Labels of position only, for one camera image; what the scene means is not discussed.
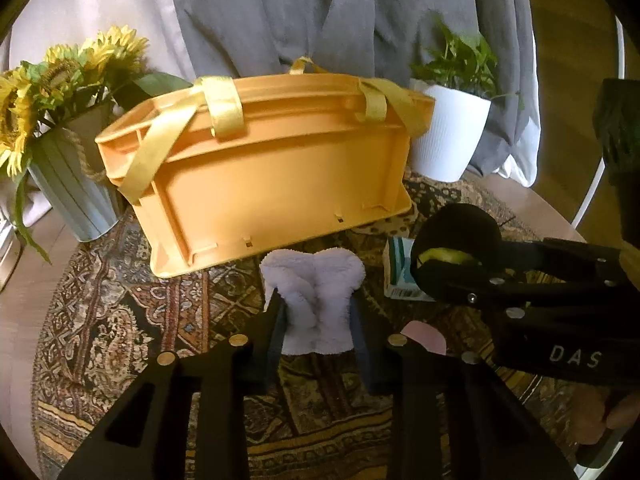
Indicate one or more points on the white ribbed plant pot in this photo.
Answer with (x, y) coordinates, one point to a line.
(450, 130)

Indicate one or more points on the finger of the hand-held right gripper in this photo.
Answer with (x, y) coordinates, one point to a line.
(560, 257)
(540, 292)

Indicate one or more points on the patterned round rug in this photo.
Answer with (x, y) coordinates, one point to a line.
(125, 310)

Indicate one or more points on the pink soft pad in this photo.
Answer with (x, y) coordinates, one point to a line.
(425, 335)

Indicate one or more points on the sunflower bouquet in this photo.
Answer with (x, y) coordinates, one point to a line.
(60, 75)

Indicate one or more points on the person's right hand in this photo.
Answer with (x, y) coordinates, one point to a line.
(615, 417)

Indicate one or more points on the yellow plastic crate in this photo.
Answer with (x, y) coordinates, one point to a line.
(280, 185)

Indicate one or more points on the teal tissue box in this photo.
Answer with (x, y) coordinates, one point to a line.
(399, 270)

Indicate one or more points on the green leafy plant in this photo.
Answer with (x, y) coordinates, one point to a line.
(460, 60)

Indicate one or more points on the grey-green ribbed vase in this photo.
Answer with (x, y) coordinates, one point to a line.
(75, 180)

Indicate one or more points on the grey curtain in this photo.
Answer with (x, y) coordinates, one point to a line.
(350, 15)

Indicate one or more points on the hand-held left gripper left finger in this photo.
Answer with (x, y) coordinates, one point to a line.
(274, 332)

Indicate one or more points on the white fluffy towel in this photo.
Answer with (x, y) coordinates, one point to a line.
(320, 300)

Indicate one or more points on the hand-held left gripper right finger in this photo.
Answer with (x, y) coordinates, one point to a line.
(362, 345)

